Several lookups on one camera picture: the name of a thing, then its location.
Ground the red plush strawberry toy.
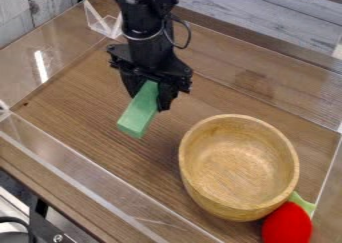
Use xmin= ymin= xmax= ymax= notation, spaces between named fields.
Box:
xmin=262 ymin=192 xmax=317 ymax=243

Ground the clear acrylic front wall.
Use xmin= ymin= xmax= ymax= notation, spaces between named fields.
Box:
xmin=0 ymin=112 xmax=224 ymax=243

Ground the brown wooden bowl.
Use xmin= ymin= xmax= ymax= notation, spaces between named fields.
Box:
xmin=178 ymin=114 xmax=300 ymax=222

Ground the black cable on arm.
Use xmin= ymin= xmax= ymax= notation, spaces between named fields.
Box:
xmin=163 ymin=15 xmax=193 ymax=50

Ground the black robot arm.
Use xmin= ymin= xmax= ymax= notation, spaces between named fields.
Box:
xmin=107 ymin=0 xmax=193 ymax=112

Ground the black table frame bracket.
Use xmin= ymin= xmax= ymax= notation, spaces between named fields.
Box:
xmin=30 ymin=199 xmax=78 ymax=243

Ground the green rectangular block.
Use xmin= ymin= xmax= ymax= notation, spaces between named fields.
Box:
xmin=117 ymin=81 xmax=159 ymax=138

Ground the black cable near floor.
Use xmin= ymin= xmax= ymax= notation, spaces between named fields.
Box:
xmin=0 ymin=217 xmax=38 ymax=243

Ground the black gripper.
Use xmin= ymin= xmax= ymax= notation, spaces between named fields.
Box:
xmin=107 ymin=35 xmax=193 ymax=112

